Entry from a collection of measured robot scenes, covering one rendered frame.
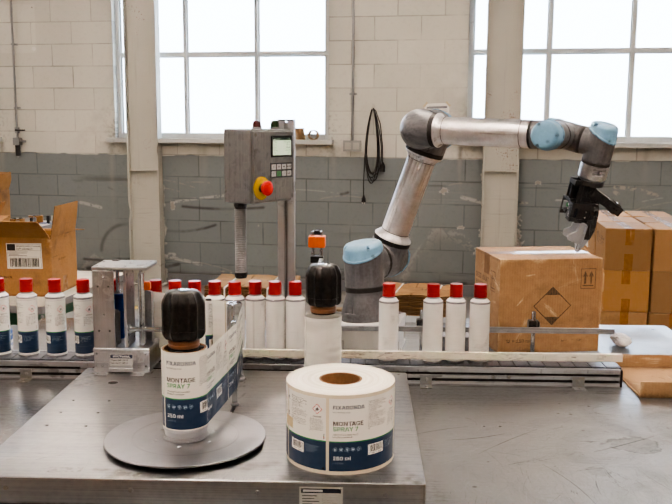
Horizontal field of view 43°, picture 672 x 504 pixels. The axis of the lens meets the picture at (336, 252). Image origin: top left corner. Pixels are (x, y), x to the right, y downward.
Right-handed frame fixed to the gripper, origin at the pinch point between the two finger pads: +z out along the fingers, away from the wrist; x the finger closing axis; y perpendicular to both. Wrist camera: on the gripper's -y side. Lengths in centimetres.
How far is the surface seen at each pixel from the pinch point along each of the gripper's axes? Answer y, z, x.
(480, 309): 33.3, 10.7, 21.6
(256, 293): 89, 16, 10
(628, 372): -11.0, 25.6, 23.4
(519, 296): 15.4, 15.1, 2.7
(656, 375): -17.0, 24.1, 26.7
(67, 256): 157, 77, -138
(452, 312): 40.0, 12.8, 20.3
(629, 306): -153, 119, -216
